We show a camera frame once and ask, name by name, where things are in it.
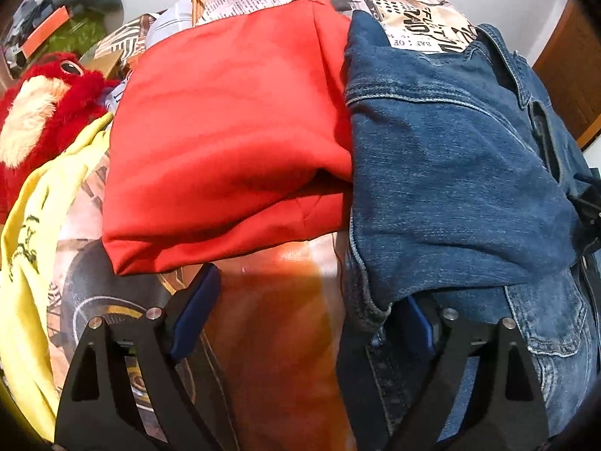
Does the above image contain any wooden door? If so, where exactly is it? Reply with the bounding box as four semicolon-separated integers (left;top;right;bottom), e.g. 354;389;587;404
533;0;601;151

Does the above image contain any orange strap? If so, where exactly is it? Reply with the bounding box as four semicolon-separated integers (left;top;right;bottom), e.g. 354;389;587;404
21;5;71;57

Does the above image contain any yellow printed shirt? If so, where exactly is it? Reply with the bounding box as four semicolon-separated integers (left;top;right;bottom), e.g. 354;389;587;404
0;113;116;442

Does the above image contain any blue denim jacket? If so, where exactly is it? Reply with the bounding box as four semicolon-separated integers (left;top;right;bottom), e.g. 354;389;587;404
335;9;601;447

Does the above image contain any printed blanket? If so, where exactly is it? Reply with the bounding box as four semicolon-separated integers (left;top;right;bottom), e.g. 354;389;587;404
47;0;480;451

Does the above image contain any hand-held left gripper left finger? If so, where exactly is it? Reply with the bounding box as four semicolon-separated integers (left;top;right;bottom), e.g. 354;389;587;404
54;263;223;451

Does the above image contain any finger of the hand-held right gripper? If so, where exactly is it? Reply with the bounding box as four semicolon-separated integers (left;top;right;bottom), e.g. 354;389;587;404
574;173;601;245

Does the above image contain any red sweatshirt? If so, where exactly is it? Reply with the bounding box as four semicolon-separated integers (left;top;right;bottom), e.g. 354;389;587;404
101;0;358;278

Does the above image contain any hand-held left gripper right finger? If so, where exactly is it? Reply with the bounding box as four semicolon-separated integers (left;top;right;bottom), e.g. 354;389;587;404
385;294;550;451

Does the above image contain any dark green pillow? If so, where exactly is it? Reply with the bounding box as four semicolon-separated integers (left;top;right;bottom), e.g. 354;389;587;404
51;0;124;26

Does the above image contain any red plush toy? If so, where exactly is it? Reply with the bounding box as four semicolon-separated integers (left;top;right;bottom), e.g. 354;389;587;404
0;51;123;224

